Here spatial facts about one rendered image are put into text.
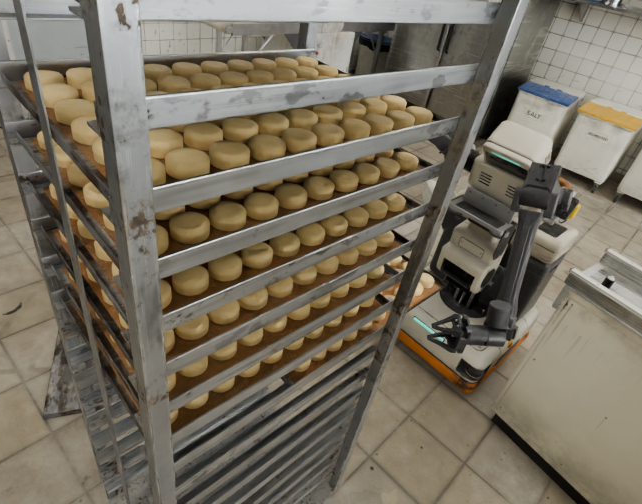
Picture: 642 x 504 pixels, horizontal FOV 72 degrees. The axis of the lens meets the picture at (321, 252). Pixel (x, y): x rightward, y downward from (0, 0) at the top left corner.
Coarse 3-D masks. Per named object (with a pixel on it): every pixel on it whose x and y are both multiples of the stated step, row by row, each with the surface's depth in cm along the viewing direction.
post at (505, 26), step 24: (504, 0) 67; (528, 0) 67; (504, 24) 68; (504, 48) 70; (480, 72) 73; (480, 96) 74; (480, 120) 78; (456, 144) 80; (456, 168) 82; (432, 216) 89; (432, 240) 93; (408, 264) 98; (408, 288) 100; (384, 336) 111; (384, 360) 115; (360, 408) 129; (336, 480) 154
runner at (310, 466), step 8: (336, 440) 145; (328, 448) 142; (336, 448) 141; (320, 456) 140; (328, 456) 140; (312, 464) 137; (296, 472) 134; (304, 472) 132; (288, 480) 132; (296, 480) 130; (280, 488) 130; (288, 488) 129; (272, 496) 128; (280, 496) 128
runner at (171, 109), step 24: (384, 72) 58; (408, 72) 61; (432, 72) 65; (456, 72) 70; (168, 96) 39; (192, 96) 41; (216, 96) 43; (240, 96) 45; (264, 96) 47; (288, 96) 49; (312, 96) 51; (336, 96) 54; (360, 96) 57; (96, 120) 37; (168, 120) 41; (192, 120) 42
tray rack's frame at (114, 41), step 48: (96, 0) 29; (0, 48) 63; (96, 48) 32; (0, 96) 66; (96, 96) 35; (144, 96) 35; (48, 144) 54; (144, 144) 37; (144, 192) 39; (144, 240) 42; (48, 288) 90; (144, 288) 46; (144, 336) 49; (144, 384) 54; (96, 432) 122; (144, 432) 64; (240, 432) 169; (144, 480) 150
